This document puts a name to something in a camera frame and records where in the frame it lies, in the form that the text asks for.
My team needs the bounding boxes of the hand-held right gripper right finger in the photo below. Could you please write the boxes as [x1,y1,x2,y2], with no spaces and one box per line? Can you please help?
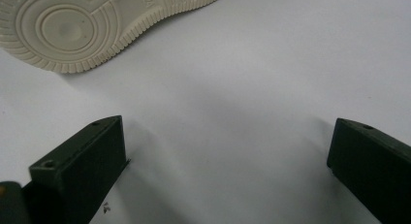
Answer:
[326,117,411,224]

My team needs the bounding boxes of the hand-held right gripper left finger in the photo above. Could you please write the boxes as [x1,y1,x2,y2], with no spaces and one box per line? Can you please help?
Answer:
[21,114,131,224]

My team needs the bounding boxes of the white sneaker sole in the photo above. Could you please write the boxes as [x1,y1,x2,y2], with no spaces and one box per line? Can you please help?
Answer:
[0,0,231,74]

